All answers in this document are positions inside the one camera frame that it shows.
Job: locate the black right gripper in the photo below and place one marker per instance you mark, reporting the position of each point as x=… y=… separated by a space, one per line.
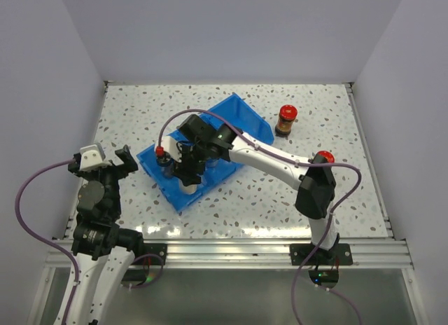
x=182 y=170

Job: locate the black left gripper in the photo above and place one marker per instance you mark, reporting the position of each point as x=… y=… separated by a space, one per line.
x=128 y=164

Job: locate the black-cap brown spice bottle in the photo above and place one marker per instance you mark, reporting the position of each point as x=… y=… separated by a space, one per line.
x=166 y=166

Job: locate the red-cap dark sauce jar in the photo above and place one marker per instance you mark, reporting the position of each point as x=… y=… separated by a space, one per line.
x=286 y=118

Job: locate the black-cap white spice bottle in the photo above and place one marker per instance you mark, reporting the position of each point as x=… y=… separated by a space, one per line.
x=189 y=190

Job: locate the silver-lid shaker jar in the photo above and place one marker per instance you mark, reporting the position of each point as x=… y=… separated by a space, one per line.
x=211 y=163

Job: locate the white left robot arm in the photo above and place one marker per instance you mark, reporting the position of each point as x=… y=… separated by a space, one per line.
x=102 y=251

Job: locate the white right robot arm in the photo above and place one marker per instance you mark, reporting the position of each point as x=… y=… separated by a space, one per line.
x=315 y=185

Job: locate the blue three-compartment plastic bin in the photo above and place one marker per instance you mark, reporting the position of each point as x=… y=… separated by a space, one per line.
x=235 y=111

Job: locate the red-cap brown sauce jar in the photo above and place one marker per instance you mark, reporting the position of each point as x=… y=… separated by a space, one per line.
x=327 y=155

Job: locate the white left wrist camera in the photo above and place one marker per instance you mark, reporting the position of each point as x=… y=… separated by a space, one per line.
x=92 y=157

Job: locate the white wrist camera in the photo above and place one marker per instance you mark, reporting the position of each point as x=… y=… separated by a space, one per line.
x=170 y=146
x=92 y=157

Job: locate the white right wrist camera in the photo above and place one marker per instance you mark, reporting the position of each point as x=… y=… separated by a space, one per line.
x=170 y=146

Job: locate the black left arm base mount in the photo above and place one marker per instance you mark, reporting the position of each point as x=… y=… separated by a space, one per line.
x=159 y=254

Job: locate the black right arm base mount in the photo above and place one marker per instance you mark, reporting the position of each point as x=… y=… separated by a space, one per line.
x=322 y=255

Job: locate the aluminium front rail frame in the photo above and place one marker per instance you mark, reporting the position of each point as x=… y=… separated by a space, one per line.
x=279 y=254

